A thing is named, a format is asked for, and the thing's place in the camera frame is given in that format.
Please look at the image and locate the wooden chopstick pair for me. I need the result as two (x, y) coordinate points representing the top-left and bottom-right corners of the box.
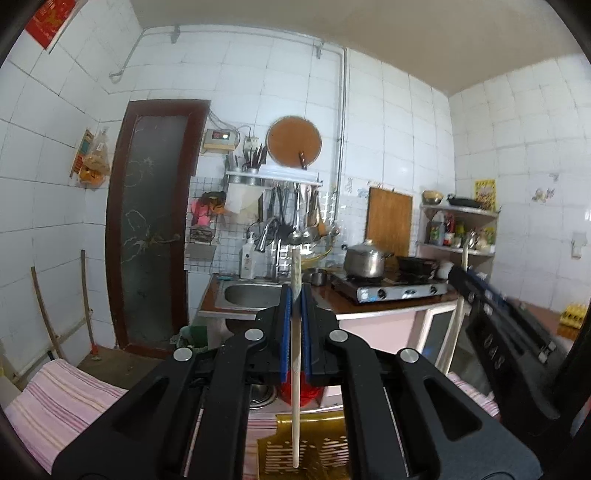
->
(441, 244), (471, 375)

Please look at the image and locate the yellow perforated utensil holder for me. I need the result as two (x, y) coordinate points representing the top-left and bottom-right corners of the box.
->
(257, 410), (351, 480)

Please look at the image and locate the steel sink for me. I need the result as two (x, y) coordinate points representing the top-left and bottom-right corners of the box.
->
(215, 280), (283, 311)

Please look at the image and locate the pink striped tablecloth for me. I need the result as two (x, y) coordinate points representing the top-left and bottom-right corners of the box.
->
(4, 359), (500, 479)

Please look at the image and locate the gas stove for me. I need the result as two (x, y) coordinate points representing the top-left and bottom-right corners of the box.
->
(331, 274), (448, 304)

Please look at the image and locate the black wok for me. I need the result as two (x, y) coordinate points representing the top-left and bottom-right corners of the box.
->
(396, 256), (439, 280)

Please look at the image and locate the steel cooking pot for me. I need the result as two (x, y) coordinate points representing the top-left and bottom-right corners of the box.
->
(342, 240), (393, 279)

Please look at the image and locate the white soap bottle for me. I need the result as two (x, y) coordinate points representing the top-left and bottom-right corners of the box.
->
(239, 232), (256, 280)

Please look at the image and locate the rectangular wooden cutting board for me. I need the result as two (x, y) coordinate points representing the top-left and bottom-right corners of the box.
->
(365, 187), (413, 256)

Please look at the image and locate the dark brown glass door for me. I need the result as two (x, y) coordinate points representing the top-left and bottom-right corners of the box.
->
(105, 99), (211, 358)

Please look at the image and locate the hanging orange snack bag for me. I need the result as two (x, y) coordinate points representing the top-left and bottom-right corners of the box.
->
(78, 127), (111, 188)

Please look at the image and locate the water heater control box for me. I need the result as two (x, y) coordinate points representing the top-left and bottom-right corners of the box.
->
(201, 129), (239, 152)

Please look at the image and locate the round wooden board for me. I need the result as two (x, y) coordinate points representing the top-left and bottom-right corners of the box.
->
(266, 116), (322, 170)

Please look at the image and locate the wooden stick against wall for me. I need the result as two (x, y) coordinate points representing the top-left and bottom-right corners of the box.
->
(30, 266), (65, 359)

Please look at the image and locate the corner wall shelf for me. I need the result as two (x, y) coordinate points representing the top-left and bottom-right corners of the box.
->
(416, 204), (500, 276)

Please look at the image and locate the yellow wall poster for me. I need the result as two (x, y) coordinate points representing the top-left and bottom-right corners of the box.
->
(475, 179), (497, 211)

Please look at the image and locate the wall utensil rack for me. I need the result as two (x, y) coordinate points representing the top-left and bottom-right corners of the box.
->
(224, 165), (325, 230)

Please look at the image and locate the red wall calendar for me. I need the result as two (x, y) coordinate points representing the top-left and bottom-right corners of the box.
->
(25, 0), (76, 50)

